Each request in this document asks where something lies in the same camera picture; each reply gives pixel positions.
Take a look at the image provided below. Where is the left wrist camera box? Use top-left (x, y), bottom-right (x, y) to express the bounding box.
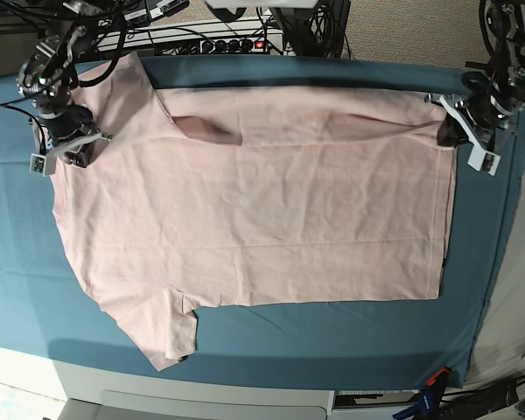
top-left (467, 145), bottom-right (501, 176)

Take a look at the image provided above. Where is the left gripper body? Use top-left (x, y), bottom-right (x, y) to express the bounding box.
top-left (424, 93), bottom-right (519, 152)

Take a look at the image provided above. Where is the teal table cloth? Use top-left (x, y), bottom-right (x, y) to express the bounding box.
top-left (0, 57), bottom-right (525, 390)

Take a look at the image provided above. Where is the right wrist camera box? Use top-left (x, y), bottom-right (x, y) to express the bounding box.
top-left (30, 151), bottom-right (57, 177)

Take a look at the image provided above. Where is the white cabinet under table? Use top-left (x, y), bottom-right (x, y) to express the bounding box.
top-left (53, 361), bottom-right (333, 419)

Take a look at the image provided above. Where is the orange blue clamp bottom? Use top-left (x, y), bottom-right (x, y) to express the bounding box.
top-left (392, 367), bottom-right (452, 420)

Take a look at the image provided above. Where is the pink T-shirt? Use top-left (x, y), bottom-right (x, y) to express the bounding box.
top-left (51, 55), bottom-right (455, 370)

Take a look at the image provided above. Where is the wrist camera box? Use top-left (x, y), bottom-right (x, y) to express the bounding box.
top-left (467, 145), bottom-right (501, 176)
top-left (30, 151), bottom-right (57, 177)

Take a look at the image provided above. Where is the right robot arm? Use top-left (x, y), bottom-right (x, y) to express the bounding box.
top-left (0, 1), bottom-right (128, 177)

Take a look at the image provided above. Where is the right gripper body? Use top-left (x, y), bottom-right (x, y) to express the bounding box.
top-left (31, 102), bottom-right (113, 160)

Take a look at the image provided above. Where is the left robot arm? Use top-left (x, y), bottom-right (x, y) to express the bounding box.
top-left (451, 1), bottom-right (525, 152)

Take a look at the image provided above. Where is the white power strip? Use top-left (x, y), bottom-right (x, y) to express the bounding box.
top-left (94, 25), bottom-right (290, 56)

